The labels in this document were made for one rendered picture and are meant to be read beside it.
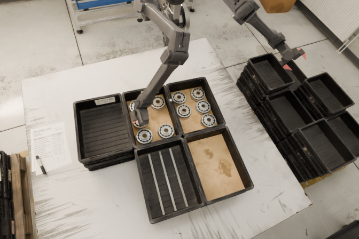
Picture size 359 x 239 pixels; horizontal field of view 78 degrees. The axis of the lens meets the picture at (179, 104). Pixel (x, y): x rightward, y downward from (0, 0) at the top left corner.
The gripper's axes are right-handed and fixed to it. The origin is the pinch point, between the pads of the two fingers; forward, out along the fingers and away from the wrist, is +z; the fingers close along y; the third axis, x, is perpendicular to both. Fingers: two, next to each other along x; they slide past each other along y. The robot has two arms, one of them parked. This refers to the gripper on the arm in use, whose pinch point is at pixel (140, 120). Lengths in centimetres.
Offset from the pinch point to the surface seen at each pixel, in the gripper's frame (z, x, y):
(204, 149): 3.0, -28.5, 35.1
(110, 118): 4.5, 7.6, -18.4
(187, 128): 3.9, -12.0, 28.8
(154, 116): 4.4, 2.3, 9.6
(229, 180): 2, -51, 44
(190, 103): 5.0, 6.0, 37.4
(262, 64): 43, 50, 137
